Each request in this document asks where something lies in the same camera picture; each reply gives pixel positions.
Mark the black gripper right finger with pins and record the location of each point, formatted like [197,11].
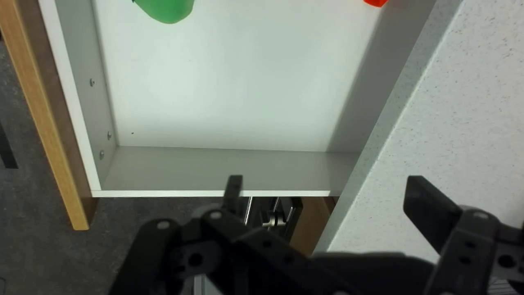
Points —
[476,252]

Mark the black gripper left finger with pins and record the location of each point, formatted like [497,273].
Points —
[165,260]

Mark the green plush toy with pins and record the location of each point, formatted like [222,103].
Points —
[165,11]

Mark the white drawer with wooden front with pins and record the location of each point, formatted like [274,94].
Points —
[230,83]

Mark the orange plastic toy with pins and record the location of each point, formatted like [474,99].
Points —
[377,3]

